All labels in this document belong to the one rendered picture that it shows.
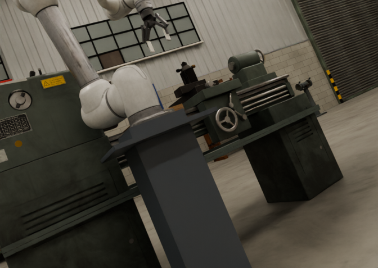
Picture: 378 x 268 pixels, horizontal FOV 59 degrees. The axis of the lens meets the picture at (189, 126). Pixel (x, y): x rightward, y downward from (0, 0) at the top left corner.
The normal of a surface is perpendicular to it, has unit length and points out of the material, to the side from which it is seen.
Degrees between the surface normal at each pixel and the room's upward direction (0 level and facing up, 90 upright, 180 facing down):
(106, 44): 90
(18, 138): 90
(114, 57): 90
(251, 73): 90
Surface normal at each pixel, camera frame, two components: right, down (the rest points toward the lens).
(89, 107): -0.46, 0.32
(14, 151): 0.44, -0.24
